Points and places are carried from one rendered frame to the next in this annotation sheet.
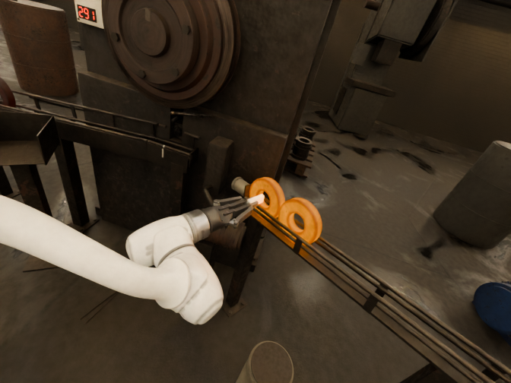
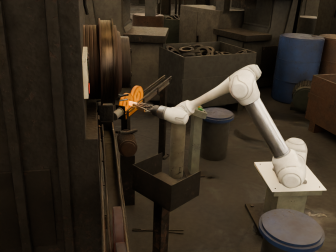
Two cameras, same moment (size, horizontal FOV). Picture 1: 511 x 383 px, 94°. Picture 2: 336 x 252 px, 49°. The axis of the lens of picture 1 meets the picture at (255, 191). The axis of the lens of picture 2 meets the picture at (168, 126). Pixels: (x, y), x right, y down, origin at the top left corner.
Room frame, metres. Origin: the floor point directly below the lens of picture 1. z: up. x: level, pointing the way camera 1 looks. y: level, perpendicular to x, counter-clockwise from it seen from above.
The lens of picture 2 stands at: (1.18, 2.46, 1.58)
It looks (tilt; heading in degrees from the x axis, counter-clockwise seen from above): 22 degrees down; 253
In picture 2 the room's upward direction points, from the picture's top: 2 degrees clockwise
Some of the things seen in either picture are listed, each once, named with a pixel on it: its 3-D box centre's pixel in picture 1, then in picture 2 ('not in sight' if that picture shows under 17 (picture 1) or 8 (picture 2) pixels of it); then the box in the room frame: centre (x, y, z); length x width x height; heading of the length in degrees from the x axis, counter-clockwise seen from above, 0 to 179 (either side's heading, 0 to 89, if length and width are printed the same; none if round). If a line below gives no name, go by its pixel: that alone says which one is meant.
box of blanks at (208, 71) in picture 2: not in sight; (202, 75); (-0.60, -1.89, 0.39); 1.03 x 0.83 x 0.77; 10
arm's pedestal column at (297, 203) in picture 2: not in sight; (284, 202); (-0.25, 0.61, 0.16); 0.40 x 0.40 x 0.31; 80
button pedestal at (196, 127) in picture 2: not in sight; (195, 139); (0.11, -0.19, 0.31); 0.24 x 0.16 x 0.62; 85
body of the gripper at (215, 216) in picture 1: (217, 216); (153, 109); (0.56, 0.09, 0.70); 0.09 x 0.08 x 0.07; 139
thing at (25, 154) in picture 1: (29, 200); (163, 229); (0.71, 0.95, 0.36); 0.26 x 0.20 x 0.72; 120
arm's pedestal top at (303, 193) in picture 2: not in sight; (288, 180); (-0.25, 0.61, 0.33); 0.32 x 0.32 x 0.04; 80
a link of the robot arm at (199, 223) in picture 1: (195, 225); (162, 112); (0.50, 0.14, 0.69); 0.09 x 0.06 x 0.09; 49
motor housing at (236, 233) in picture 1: (213, 259); (126, 168); (0.75, 0.11, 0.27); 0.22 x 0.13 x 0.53; 85
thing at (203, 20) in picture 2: not in sight; (207, 41); (-1.31, -3.48, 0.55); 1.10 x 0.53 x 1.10; 105
